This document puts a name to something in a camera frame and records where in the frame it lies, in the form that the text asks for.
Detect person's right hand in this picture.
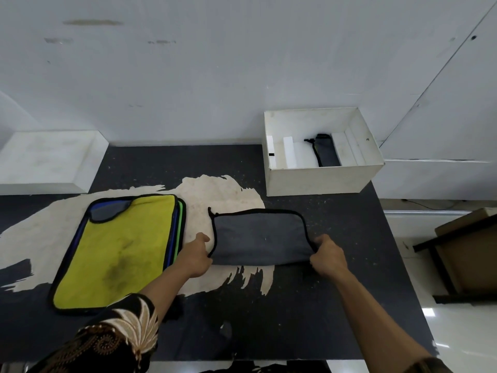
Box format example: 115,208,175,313
309,233,349,282

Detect person's left hand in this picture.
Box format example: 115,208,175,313
177,233,214,279

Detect yellow grey cloth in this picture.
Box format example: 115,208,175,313
208,207,316,267
304,133,342,168

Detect white box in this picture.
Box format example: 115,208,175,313
263,107,386,197

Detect stack of microfibre cloths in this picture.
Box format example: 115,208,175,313
48,194,187,317

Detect person's left forearm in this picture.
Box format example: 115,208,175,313
139,264,195,329

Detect person's right forearm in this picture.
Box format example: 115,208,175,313
334,269,432,373

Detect person's patterned left sleeve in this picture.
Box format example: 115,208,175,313
27,293,160,373

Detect person's patterned sleeve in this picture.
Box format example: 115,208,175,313
411,357,454,373
27,293,160,373

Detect person's dark trousers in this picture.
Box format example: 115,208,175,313
201,360,333,373

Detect person's patterned right sleeve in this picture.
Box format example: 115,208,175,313
411,357,454,373

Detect white flat box lid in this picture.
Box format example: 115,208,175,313
0,131,110,196

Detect metal floor rail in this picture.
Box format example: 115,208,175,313
382,209,482,218

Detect black cable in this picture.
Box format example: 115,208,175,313
402,197,466,211

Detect black stool frame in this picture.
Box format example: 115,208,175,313
413,213,497,305

